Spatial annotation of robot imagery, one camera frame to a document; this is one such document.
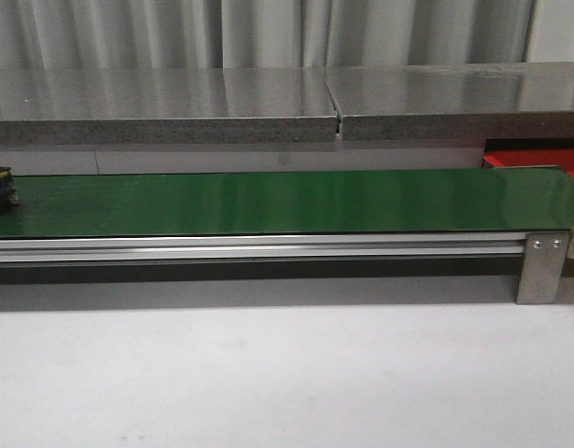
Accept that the steel conveyor support bracket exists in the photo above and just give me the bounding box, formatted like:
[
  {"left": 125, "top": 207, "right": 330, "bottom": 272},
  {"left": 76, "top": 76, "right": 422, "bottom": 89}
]
[{"left": 516, "top": 231, "right": 569, "bottom": 305}]

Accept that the green conveyor belt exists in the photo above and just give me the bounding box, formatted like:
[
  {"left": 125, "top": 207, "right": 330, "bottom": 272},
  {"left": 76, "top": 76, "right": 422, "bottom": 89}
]
[{"left": 0, "top": 168, "right": 574, "bottom": 239}]

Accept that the left grey stone slab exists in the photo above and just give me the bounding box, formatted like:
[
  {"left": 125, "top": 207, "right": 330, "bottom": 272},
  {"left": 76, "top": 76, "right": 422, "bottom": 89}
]
[{"left": 0, "top": 68, "right": 338, "bottom": 146}]

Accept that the grey pleated curtain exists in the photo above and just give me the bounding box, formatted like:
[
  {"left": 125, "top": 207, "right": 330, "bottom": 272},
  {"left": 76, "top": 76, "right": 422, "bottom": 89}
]
[{"left": 0, "top": 1, "right": 535, "bottom": 69}]

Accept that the red plastic tray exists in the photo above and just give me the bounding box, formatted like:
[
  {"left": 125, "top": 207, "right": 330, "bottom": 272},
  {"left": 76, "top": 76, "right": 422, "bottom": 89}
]
[{"left": 483, "top": 148, "right": 574, "bottom": 178}]

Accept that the aluminium conveyor side rail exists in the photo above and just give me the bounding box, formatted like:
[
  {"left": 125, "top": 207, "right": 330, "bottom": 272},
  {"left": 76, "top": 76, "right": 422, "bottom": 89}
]
[{"left": 0, "top": 232, "right": 526, "bottom": 263}]

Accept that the grey stone slab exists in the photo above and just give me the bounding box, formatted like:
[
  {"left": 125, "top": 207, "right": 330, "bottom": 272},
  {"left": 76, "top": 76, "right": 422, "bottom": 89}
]
[
  {"left": 325, "top": 63, "right": 574, "bottom": 141},
  {"left": 0, "top": 68, "right": 338, "bottom": 146}
]

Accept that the right grey stone slab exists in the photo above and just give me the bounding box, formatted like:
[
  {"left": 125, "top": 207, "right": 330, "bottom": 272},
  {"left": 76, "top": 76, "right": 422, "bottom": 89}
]
[{"left": 325, "top": 63, "right": 574, "bottom": 141}]

